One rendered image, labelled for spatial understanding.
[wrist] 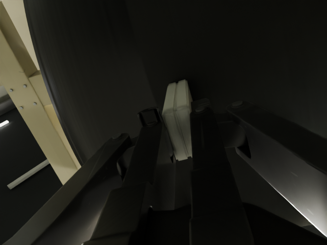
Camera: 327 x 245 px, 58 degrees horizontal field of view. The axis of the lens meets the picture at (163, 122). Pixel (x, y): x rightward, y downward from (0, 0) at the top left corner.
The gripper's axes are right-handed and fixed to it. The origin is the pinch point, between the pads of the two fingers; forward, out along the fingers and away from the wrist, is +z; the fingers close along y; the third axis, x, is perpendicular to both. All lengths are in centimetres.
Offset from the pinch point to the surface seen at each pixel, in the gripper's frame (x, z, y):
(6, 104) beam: -102, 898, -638
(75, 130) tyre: -0.7, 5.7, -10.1
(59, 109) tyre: 1.3, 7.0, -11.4
